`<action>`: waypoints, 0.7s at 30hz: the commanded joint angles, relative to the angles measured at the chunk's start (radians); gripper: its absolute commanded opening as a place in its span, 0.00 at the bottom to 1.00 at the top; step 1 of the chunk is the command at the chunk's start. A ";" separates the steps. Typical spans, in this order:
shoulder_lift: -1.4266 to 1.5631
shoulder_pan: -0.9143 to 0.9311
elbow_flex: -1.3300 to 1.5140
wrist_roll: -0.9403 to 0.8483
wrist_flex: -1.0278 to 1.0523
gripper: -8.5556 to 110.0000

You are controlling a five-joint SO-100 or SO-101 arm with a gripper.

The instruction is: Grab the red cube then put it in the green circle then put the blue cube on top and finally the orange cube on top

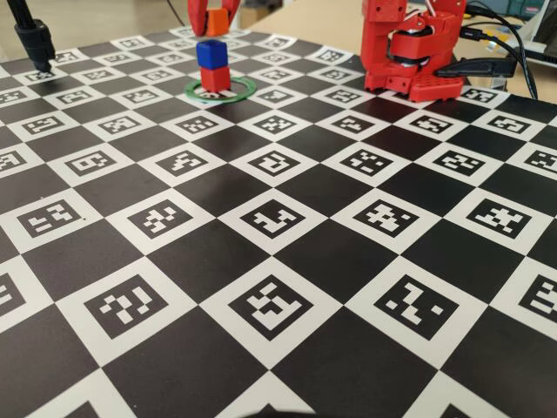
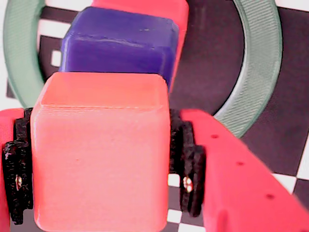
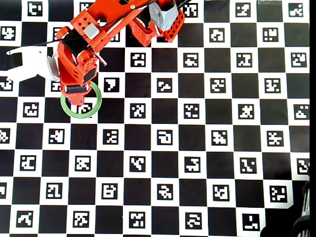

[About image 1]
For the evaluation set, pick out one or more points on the blue cube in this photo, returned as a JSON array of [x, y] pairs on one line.
[[212, 54]]

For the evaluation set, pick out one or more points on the black tripod leg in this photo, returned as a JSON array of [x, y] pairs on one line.
[[37, 41]]

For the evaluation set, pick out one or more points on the black white marker mat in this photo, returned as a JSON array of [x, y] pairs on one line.
[[278, 244]]

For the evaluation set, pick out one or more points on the white laptop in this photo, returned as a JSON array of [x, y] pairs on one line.
[[544, 48]]

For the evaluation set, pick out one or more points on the orange cube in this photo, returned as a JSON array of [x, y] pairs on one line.
[[217, 22]]

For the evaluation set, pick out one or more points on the cardboard box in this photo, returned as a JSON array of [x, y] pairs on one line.
[[259, 15]]

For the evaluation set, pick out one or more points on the red cube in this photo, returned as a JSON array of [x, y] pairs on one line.
[[215, 80]]

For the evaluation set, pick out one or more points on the black usb plug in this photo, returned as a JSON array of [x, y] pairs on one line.
[[472, 35]]

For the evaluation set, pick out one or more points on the green box with red label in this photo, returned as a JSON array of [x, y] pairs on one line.
[[524, 8]]

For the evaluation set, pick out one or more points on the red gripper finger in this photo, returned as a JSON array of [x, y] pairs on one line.
[[198, 15], [232, 8]]

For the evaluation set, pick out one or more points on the black blurred camera mount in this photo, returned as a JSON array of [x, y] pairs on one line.
[[278, 413]]

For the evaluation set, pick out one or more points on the black power plug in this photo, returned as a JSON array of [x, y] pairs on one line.
[[478, 68]]

